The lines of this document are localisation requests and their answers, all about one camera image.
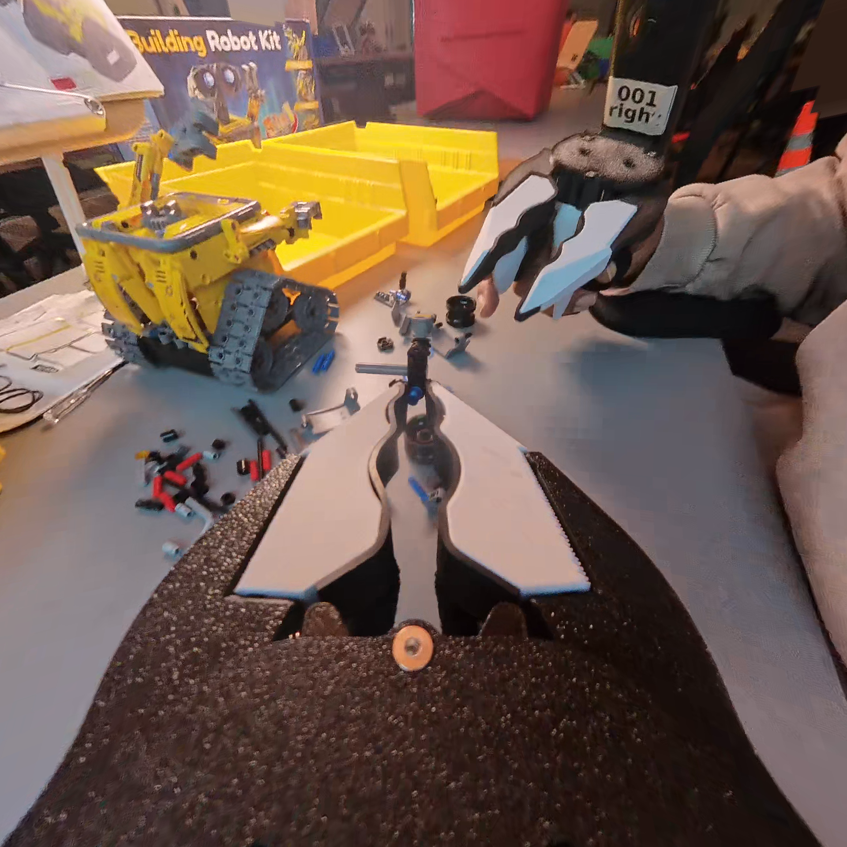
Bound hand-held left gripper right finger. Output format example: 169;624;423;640
421;382;592;633

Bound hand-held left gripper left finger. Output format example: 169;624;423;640
232;378;422;633

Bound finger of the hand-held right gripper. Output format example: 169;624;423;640
517;199;643;319
457;175;563;295

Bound black toy wheel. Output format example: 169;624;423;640
401;415;444;464

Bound dark beam with axle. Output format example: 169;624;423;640
355;338;432;401

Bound yellow parts tray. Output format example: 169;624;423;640
96;157;414;289
272;120;501;250

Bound person's right forearm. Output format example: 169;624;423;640
629;133;847;329

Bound person's right hand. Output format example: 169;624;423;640
474;260;546;321

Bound black tripod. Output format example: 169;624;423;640
689;0;828;186

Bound black long axle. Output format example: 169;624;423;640
236;400;289;457

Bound grey axle assembly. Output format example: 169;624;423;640
375;272;414;312

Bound orange traffic cone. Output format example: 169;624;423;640
779;100;821;176

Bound pile of small pins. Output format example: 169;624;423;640
133;427;239;559

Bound yellow tracked toy robot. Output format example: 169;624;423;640
76;104;341;394

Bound person's beige jacket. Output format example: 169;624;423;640
775;311;847;669

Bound printed paper sheets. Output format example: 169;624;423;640
0;289;127;435

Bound blue toy set box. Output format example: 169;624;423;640
117;16;322;144

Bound instruction booklet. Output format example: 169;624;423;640
0;0;166;133

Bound grey angled toy bracket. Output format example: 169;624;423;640
298;388;361;435

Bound black cord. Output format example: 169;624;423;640
0;375;43;415

